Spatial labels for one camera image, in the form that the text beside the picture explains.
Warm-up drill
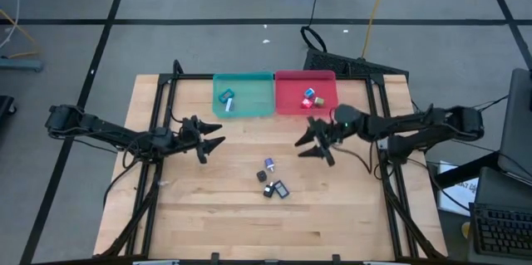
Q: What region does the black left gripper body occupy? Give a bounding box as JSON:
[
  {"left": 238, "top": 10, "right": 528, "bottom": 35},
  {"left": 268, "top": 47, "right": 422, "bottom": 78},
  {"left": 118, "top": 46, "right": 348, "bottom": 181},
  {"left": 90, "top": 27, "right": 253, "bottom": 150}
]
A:
[{"left": 165, "top": 114, "right": 209, "bottom": 165}]

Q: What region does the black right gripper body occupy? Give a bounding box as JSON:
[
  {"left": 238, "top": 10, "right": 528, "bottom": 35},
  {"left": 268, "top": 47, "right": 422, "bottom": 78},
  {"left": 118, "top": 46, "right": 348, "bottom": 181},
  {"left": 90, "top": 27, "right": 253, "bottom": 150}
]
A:
[{"left": 307, "top": 115, "right": 346, "bottom": 168}]

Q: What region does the navy blue digital watch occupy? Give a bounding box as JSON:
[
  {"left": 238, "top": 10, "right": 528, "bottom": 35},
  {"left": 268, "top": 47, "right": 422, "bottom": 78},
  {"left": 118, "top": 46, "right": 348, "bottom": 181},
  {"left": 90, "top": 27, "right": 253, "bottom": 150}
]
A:
[{"left": 273, "top": 179, "right": 291, "bottom": 199}]

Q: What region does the pink translucent plastic bin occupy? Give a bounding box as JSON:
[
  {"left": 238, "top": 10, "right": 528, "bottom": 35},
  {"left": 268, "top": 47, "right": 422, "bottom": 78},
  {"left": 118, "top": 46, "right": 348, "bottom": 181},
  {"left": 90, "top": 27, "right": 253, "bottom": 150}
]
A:
[{"left": 274, "top": 70, "right": 338, "bottom": 116}]

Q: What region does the teal translucent plastic bin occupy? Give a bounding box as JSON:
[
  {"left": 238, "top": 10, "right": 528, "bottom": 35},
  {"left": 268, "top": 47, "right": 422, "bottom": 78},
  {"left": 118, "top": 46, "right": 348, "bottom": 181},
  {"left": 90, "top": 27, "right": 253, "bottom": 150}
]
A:
[{"left": 212, "top": 71, "right": 276, "bottom": 119}]

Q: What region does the white paper sheet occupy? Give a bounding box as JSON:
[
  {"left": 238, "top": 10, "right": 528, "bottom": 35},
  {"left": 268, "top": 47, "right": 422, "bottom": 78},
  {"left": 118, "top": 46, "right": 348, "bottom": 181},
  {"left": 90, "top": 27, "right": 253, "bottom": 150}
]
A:
[{"left": 436, "top": 159, "right": 480, "bottom": 217}]

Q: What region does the grey-blue stand foot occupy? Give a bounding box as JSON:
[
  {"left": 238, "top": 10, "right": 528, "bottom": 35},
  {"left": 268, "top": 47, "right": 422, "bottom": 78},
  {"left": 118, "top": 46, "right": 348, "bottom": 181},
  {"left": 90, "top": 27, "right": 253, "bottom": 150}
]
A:
[{"left": 0, "top": 57, "right": 45, "bottom": 73}]

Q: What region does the grey laptop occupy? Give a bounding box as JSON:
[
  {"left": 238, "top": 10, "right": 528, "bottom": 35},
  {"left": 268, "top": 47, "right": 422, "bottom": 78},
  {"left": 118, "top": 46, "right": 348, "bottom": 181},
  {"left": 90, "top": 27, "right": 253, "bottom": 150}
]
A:
[{"left": 497, "top": 67, "right": 532, "bottom": 183}]

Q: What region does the black keyboard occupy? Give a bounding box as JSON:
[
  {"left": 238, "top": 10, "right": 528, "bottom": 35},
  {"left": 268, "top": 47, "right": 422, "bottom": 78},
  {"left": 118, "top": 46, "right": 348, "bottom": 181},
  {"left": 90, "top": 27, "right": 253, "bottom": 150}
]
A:
[{"left": 468, "top": 167, "right": 532, "bottom": 260}]

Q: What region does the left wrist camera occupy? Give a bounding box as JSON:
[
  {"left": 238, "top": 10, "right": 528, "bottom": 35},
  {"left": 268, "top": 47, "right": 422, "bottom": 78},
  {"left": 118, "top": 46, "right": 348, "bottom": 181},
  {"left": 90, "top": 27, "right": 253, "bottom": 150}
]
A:
[{"left": 150, "top": 126, "right": 172, "bottom": 146}]

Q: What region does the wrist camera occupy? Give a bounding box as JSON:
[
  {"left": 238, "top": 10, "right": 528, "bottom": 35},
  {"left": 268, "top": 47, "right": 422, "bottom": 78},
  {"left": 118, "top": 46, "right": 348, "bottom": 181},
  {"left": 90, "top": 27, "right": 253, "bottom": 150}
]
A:
[
  {"left": 150, "top": 126, "right": 172, "bottom": 146},
  {"left": 333, "top": 104, "right": 363, "bottom": 130}
]

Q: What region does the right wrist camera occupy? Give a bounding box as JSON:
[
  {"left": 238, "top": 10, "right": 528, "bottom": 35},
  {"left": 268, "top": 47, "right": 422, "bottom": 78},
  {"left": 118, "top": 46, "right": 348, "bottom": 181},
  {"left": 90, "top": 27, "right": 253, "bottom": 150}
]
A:
[{"left": 333, "top": 104, "right": 363, "bottom": 130}]

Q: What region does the black aluminium table frame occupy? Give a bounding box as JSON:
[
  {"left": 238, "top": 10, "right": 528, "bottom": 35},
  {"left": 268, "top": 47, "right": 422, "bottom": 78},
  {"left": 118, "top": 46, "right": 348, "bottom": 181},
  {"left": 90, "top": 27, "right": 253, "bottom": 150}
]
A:
[{"left": 95, "top": 59, "right": 448, "bottom": 260}]

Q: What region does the yellow cable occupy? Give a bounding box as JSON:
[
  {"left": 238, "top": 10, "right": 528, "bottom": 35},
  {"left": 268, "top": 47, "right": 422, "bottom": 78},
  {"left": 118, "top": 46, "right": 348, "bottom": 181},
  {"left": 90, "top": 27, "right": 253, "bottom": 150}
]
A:
[{"left": 360, "top": 0, "right": 394, "bottom": 59}]

